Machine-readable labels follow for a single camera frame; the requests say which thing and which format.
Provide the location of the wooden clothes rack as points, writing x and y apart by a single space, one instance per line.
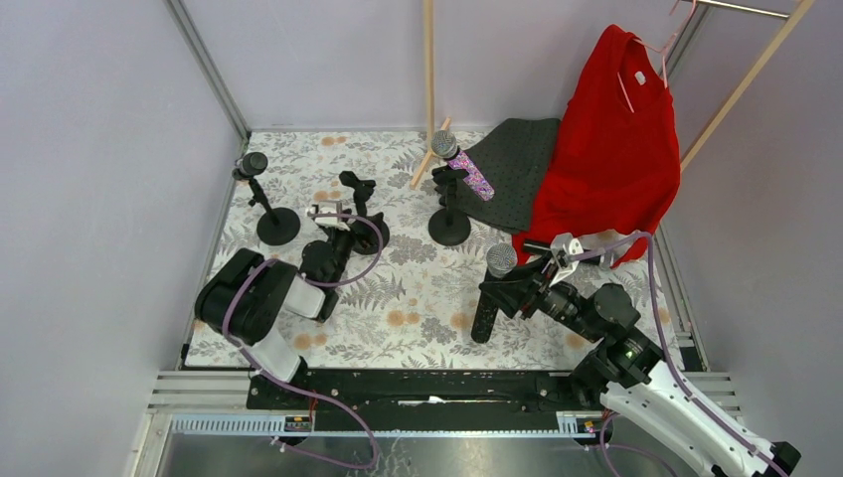
687 29

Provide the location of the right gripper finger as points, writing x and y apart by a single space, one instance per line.
510 297
535 271

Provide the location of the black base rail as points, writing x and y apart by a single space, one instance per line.
428 400

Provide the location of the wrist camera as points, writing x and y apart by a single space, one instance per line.
563 248
328 214

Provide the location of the black mic stand front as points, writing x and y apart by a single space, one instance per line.
277 225

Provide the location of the black mic stand back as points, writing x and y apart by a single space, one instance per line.
448 226

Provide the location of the purple glitter microphone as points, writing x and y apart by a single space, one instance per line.
444 145

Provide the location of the silver head black microphone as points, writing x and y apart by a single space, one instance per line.
501 258

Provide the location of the red t-shirt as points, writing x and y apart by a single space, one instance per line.
615 166

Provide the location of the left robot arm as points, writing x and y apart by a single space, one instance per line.
245 298

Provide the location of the black mic stand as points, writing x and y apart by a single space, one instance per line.
277 225
448 226
363 190

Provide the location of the pink clothes hanger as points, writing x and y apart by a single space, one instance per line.
649 49

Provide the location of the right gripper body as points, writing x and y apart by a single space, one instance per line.
522 289

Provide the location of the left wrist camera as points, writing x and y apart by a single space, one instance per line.
328 214

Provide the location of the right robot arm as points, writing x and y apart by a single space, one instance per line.
629 374

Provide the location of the grey dotted cloth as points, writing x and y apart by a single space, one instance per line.
514 158

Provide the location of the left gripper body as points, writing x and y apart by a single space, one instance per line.
355 210

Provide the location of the floral table mat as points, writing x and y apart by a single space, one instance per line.
415 308

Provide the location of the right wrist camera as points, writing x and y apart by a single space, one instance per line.
563 248

